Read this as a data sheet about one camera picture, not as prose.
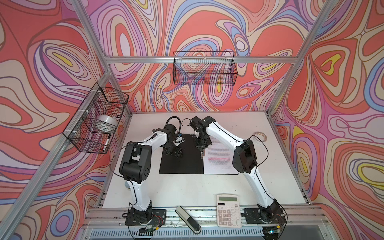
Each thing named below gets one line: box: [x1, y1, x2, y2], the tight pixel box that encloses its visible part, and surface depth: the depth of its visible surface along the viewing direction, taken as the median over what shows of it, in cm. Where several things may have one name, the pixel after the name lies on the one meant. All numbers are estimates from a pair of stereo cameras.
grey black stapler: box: [175, 205, 202, 235], surface depth 73 cm
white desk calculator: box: [216, 193, 242, 228], surface depth 75 cm
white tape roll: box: [253, 131, 268, 142], surface depth 107 cm
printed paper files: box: [203, 136, 239, 174], surface depth 93 cm
